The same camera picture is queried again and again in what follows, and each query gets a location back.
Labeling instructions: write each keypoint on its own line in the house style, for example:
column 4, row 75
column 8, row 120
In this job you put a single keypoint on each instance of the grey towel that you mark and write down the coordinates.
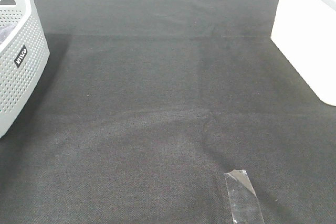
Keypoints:
column 5, row 31

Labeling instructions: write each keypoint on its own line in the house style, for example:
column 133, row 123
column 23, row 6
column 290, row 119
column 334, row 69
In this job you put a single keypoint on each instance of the white storage bin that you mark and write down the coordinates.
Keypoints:
column 304, row 31

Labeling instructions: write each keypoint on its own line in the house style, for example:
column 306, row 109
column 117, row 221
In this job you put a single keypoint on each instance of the black table mat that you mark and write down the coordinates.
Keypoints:
column 145, row 105

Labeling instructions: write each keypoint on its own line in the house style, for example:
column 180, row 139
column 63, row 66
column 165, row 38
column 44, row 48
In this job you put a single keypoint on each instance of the grey perforated laundry basket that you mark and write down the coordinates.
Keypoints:
column 24, row 54

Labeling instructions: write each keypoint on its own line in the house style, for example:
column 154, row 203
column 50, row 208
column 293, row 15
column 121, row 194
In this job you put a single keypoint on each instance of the clear tape strip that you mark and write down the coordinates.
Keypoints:
column 244, row 204

